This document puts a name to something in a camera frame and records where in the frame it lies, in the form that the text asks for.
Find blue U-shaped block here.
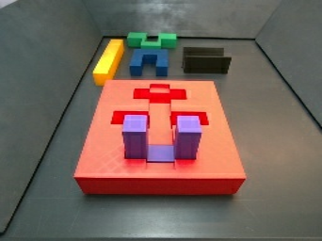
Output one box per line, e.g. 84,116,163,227
130,49,169,76

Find red puzzle base board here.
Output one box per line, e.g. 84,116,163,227
75,80,247,195

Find black L-shaped fixture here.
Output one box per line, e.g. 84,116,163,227
183,47,231,74

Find purple U-shaped block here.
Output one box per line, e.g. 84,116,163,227
122,115,203,163

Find yellow long bar block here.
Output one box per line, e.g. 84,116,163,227
94,39,124,86

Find green stepped block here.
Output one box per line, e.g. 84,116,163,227
127,32,178,49

